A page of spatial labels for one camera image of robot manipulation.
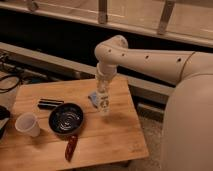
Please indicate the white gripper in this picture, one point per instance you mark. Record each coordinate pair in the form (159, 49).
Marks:
(105, 81)

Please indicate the clear plastic bottle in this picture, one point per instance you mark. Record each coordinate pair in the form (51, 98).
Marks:
(100, 100)

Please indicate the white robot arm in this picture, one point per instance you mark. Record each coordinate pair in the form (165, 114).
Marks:
(187, 134)

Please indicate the black bowl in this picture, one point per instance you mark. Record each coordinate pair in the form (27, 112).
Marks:
(66, 119)

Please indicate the wooden table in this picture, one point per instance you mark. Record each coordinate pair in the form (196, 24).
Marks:
(103, 139)

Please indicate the red pocket knife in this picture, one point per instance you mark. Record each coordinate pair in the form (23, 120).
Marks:
(70, 148)

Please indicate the black object at left edge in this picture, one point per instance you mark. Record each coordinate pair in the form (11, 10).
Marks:
(4, 118)

